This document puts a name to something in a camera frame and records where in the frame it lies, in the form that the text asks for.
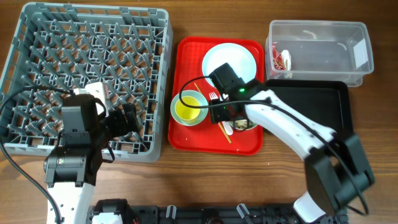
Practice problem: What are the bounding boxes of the green bowl with food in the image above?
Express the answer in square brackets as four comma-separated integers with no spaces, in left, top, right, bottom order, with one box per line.
[229,116,257,131]

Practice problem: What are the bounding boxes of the red snack wrapper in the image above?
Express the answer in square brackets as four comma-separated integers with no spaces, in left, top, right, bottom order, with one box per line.
[272,43,286,70]

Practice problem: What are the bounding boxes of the yellow plastic cup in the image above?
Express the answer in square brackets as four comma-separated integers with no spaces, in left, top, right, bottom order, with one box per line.
[175,96,200,123]

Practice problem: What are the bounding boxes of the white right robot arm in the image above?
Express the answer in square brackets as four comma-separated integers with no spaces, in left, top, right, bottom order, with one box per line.
[208,63,374,223]

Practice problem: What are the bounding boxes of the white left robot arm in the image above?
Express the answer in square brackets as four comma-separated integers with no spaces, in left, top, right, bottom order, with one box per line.
[44,94,141,223]

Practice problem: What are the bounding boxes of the grey dishwasher rack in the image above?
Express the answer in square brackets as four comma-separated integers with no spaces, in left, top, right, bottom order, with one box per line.
[1,2,173,162]

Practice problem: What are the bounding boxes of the rice and food scraps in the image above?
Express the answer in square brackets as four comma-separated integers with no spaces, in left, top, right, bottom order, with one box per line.
[234,119,250,129]

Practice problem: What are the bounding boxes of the wooden chopstick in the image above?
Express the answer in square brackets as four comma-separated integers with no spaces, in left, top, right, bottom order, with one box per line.
[194,82,232,144]

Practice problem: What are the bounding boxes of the white plastic fork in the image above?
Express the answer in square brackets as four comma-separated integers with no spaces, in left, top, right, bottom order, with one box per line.
[209,92,233,136]

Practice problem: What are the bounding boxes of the green bowl under cup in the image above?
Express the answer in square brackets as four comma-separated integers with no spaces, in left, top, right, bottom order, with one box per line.
[170,90,208,126]

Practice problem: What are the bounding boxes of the red plastic tray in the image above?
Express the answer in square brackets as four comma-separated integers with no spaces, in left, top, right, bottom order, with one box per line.
[168,37,265,156]

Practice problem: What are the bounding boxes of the light blue plate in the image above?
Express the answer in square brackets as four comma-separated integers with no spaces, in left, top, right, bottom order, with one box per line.
[201,43,257,83]

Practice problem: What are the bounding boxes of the black tray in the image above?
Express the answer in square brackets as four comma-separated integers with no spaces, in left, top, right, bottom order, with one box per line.
[266,79,354,134]

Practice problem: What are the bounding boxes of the clear plastic bin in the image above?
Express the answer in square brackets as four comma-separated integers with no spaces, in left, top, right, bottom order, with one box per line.
[266,20,374,86]

